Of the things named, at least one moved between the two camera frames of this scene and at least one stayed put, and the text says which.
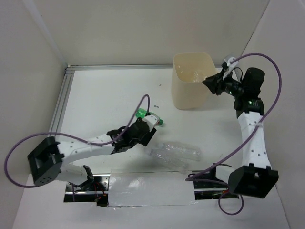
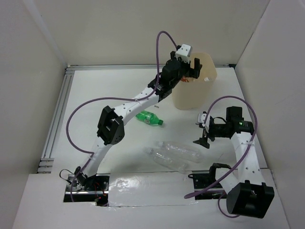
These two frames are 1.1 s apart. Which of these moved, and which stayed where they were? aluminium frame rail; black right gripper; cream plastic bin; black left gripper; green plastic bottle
Moved: black right gripper; black left gripper
Stayed: green plastic bottle; cream plastic bin; aluminium frame rail
